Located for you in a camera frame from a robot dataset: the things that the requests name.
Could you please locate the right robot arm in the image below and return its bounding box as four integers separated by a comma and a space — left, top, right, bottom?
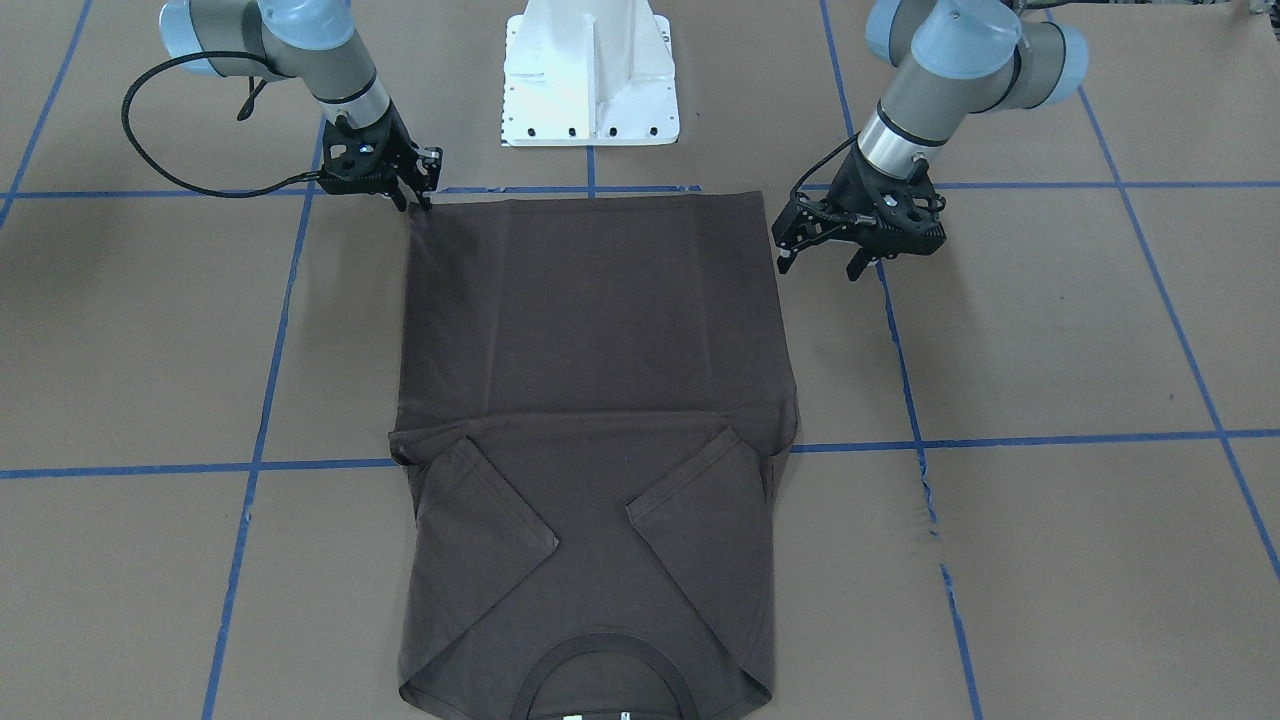
157, 1, 443, 211

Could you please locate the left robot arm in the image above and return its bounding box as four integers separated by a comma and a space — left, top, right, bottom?
771, 1, 1089, 281

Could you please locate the dark brown t-shirt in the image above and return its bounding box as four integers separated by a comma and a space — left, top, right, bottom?
388, 191, 797, 719

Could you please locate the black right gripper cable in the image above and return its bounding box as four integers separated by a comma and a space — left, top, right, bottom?
120, 50, 326, 199

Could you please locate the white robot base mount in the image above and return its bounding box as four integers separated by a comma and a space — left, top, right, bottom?
500, 1, 681, 147

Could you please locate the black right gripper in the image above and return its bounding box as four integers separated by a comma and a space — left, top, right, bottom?
317, 108, 443, 213

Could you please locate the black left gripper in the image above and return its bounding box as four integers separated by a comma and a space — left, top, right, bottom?
771, 150, 947, 282

